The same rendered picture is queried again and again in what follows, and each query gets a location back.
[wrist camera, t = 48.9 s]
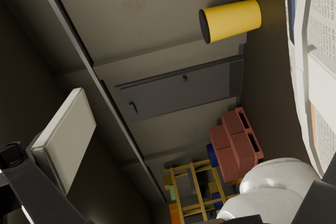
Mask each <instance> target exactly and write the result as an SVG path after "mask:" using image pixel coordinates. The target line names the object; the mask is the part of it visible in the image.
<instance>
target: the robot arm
mask: <svg viewBox="0 0 336 224"><path fill-rule="evenodd" d="M307 51H308V54H307V77H308V99H309V100H310V101H311V103H312V104H313V105H314V107H315V108H316V109H317V110H318V112H319V113H320V114H321V116H322V117H323V118H324V120H325V121H326V122H327V124H328V125H329V126H330V128H331V129H332V130H333V132H334V133H335V134H336V63H335V62H334V61H333V60H332V59H330V58H329V57H328V56H327V55H325V54H324V53H323V52H322V51H320V50H319V49H318V48H317V47H315V46H314V45H313V44H312V43H310V42H309V41H307ZM95 128H96V122H95V119H94V116H93V113H92V111H91V108H90V105H89V102H88V100H87V97H86V94H85V91H84V89H83V88H81V87H80V88H75V89H73V90H72V92H71V93H70V94H69V96H68V97H67V99H66V100H65V101H64V103H63V104H62V106H61V107H60V108H59V110H58V111H57V113H56V114H55V115H54V117H53V118H52V120H51V121H50V122H49V124H48V125H47V127H46V128H45V129H44V130H43V131H41V132H40V133H39V134H37V135H36V136H35V138H34V139H33V140H32V142H31V143H30V144H29V146H28V147H27V148H26V149H25V148H24V146H23V144H22V142H21V141H13V142H9V143H7V144H4V145H3V146H1V147H0V170H1V173H0V224H8V215H7V214H9V213H12V212H14V211H17V210H19V209H22V210H23V212H24V214H25V215H26V217H27V219H28V220H29V222H30V224H96V223H95V222H94V221H93V220H91V219H90V220H89V221H87V220H86V219H85V218H84V217H83V216H82V215H81V214H80V212H79V211H78V210H77V209H76V208H75V207H74V206H73V205H72V204H71V202H70V201H69V200H68V199H67V198H66V196H67V194H68V192H69V190H70V187H71V185H72V183H73V180H74V178H75V175H76V173H77V171H78V168H79V166H80V164H81V161H82V159H83V156H84V154H85V152H86V149H87V147H88V144H89V142H90V140H91V137H92V135H93V133H94V130H95ZM239 190H240V194H239V195H237V196H235V197H232V198H230V199H229V200H227V202H226V203H225V204H224V205H223V207H222V208H221V210H220V212H219V214H218V215H217V217H216V219H211V220H207V221H202V222H197V223H192V224H336V152H335V154H334V156H333V158H332V160H331V162H330V164H329V166H328V167H327V169H326V171H325V173H324V175H323V177H322V179H321V177H320V176H319V174H318V173H317V171H316V170H315V169H314V168H313V167H312V166H311V165H309V164H308V163H306V162H303V161H301V160H299V159H297V158H292V157H284V158H277V159H272V160H268V161H265V162H262V163H260V164H258V165H256V166H255V167H253V168H252V169H251V170H250V171H249V172H248V173H247V174H246V175H245V176H244V178H243V180H242V182H241V184H240V187H239Z"/></svg>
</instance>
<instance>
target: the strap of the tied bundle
mask: <svg viewBox="0 0 336 224"><path fill-rule="evenodd" d="M310 6H311V0H297V4H296V12H295V20H294V45H295V62H296V67H295V75H296V87H297V99H298V108H299V112H300V121H301V130H302V139H303V142H304V144H305V147H306V150H307V153H308V156H309V158H310V161H311V164H312V166H313V167H314V169H315V170H316V172H317V173H318V175H319V176H320V178H321V179H322V178H323V176H324V174H325V173H324V172H323V169H322V166H321V163H320V160H319V157H318V154H317V151H316V148H315V145H314V136H313V125H312V112H311V101H310V100H309V95H308V60H307V54H308V38H307V27H308V20H309V13H310Z"/></svg>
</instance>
